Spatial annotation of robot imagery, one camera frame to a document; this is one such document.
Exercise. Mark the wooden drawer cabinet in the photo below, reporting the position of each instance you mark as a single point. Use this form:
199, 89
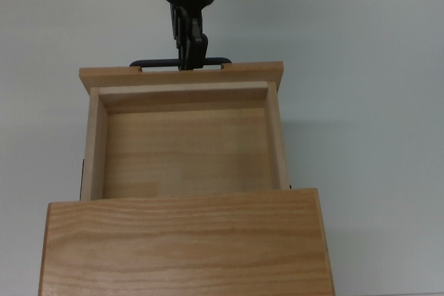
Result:
187, 247

